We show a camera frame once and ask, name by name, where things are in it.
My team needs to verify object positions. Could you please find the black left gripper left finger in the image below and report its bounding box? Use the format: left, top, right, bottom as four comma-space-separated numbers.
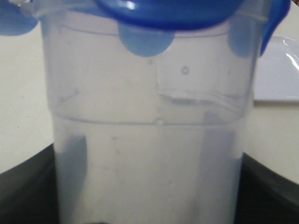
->
0, 135, 87, 224

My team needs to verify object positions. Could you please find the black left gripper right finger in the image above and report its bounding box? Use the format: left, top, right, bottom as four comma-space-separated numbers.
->
203, 113, 299, 224

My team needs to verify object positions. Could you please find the clear plastic tall container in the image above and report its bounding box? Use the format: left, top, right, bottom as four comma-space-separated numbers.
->
21, 0, 269, 224

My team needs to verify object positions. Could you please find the white rectangular tray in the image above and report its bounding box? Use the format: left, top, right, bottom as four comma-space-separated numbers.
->
254, 36, 299, 103

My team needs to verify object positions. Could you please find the blue plastic container lid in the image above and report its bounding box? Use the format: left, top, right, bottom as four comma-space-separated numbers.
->
0, 0, 290, 52

